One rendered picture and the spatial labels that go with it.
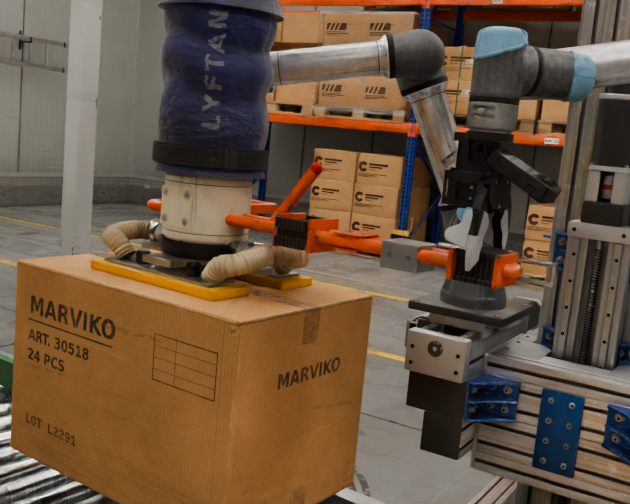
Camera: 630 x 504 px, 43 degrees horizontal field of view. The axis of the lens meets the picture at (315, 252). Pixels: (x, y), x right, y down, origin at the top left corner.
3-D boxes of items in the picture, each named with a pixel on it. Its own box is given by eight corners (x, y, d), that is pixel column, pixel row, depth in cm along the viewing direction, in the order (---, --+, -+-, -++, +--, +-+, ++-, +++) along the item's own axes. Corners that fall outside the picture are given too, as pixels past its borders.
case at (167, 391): (9, 447, 166) (16, 259, 160) (153, 405, 199) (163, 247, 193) (221, 556, 132) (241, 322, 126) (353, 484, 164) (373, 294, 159)
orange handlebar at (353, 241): (107, 205, 172) (108, 188, 171) (207, 203, 196) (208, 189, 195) (510, 286, 117) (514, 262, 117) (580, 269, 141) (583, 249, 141)
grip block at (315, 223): (269, 246, 143) (271, 213, 142) (302, 243, 150) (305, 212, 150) (306, 253, 138) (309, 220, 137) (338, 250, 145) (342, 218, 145)
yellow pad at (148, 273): (89, 268, 159) (90, 243, 158) (128, 264, 167) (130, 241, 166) (211, 302, 139) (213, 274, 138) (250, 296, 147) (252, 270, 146)
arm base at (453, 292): (454, 292, 195) (458, 252, 193) (514, 304, 187) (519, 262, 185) (429, 300, 182) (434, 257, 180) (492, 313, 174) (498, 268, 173)
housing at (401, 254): (377, 266, 131) (380, 239, 130) (399, 263, 136) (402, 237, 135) (414, 274, 127) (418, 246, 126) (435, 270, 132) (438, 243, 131)
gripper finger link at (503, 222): (476, 253, 132) (473, 202, 128) (510, 259, 129) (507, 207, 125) (468, 261, 130) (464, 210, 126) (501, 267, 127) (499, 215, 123)
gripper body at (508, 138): (462, 206, 129) (471, 131, 127) (512, 213, 124) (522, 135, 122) (439, 207, 123) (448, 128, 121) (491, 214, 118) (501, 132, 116)
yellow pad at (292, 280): (161, 261, 174) (162, 239, 173) (194, 258, 182) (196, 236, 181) (281, 291, 154) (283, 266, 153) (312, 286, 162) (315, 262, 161)
